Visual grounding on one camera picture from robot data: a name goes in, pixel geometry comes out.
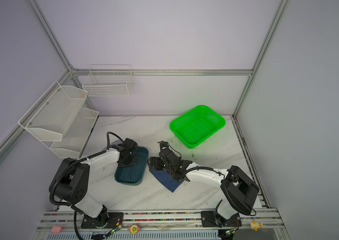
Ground pink small toy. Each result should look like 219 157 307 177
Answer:
51 226 62 234

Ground white wire wall basket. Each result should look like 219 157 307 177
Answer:
82 65 134 97

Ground green perforated plastic basket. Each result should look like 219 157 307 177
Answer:
169 105 226 149

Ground pink green round toy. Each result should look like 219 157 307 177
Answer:
128 225 141 234

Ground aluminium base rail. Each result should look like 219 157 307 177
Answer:
32 209 290 240

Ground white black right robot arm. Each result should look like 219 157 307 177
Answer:
147 141 259 228

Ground yellow small toy figure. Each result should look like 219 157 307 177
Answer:
250 220 264 232

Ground white mesh two-tier shelf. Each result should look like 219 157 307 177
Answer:
18 82 99 159

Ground teal plastic utensil tray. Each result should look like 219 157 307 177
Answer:
114 147 149 186

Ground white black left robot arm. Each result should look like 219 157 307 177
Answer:
49 145 138 221

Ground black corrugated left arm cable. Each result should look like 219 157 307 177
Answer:
49 131 125 240

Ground dark blue paper napkin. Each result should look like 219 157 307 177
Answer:
150 170 183 193

